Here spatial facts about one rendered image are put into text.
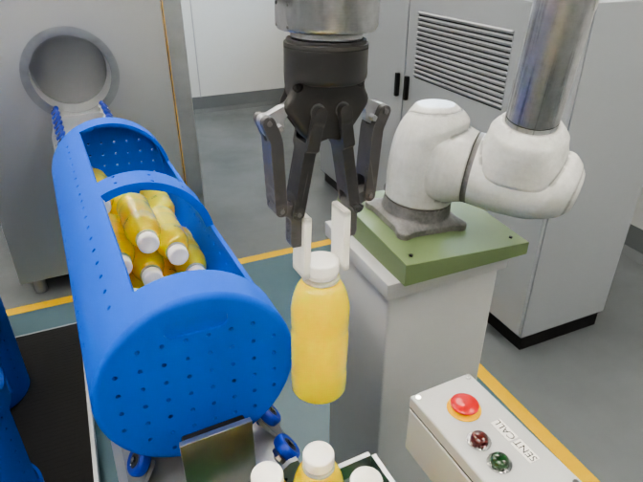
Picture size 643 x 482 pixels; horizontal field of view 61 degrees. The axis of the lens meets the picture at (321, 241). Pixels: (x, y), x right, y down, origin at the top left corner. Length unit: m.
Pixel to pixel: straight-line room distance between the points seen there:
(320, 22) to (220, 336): 0.45
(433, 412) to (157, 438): 0.39
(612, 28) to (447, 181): 1.13
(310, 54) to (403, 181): 0.75
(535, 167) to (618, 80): 1.18
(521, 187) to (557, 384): 1.52
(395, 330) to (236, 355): 0.54
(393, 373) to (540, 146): 0.61
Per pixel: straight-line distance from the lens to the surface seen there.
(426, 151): 1.15
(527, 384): 2.49
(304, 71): 0.48
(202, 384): 0.80
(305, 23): 0.46
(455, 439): 0.72
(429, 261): 1.14
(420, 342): 1.32
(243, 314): 0.75
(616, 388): 2.62
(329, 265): 0.57
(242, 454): 0.83
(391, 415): 1.43
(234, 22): 6.00
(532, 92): 1.07
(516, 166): 1.11
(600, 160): 2.35
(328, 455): 0.71
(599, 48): 2.14
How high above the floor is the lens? 1.63
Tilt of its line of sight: 29 degrees down
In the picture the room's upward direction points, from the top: straight up
